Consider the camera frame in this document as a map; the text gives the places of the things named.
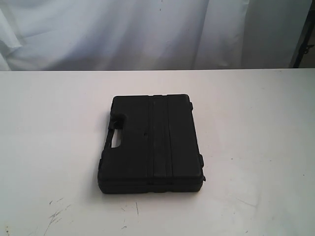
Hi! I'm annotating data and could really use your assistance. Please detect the black plastic tool case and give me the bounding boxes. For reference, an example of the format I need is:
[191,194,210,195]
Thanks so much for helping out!
[97,94,206,194]

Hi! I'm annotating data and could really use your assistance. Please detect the white backdrop cloth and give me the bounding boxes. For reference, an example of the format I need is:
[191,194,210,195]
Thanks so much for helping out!
[0,0,311,71]

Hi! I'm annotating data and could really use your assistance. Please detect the black tripod stand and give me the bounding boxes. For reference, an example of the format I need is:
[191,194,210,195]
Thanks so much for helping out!
[289,0,315,68]

